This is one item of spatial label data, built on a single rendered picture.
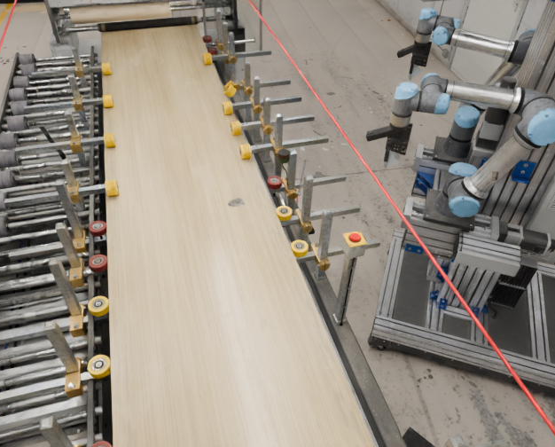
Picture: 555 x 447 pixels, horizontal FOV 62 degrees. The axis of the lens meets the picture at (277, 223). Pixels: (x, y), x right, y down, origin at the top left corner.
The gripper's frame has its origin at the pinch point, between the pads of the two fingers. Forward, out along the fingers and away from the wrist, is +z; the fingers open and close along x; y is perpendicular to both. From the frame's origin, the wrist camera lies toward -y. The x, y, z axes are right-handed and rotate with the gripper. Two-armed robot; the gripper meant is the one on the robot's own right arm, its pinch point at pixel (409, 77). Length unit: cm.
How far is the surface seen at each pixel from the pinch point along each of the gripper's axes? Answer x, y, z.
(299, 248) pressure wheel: -103, -29, 41
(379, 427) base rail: -163, 22, 62
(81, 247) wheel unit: -130, -128, 48
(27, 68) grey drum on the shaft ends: 13, -278, 47
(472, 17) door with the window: 316, 45, 65
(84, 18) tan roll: 72, -263, 27
